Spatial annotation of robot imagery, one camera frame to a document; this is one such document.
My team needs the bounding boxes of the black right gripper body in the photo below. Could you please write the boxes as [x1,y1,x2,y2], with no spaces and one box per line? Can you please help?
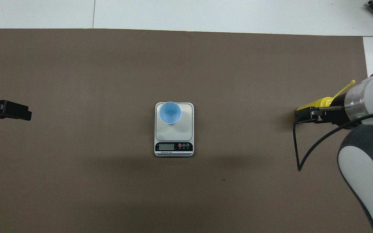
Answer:
[319,93,362,130]

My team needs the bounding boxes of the yellow squeeze bottle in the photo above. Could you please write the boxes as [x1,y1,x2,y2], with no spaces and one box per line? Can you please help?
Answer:
[296,80,356,112]

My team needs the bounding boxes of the light blue plastic cup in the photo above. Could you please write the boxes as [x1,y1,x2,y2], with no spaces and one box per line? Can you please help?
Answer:
[159,101,182,125]

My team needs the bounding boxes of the silver digital kitchen scale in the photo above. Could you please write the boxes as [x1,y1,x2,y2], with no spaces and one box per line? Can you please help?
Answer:
[154,102,194,157]

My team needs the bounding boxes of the brown table mat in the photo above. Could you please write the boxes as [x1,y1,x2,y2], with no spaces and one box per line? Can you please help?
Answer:
[0,28,373,233]

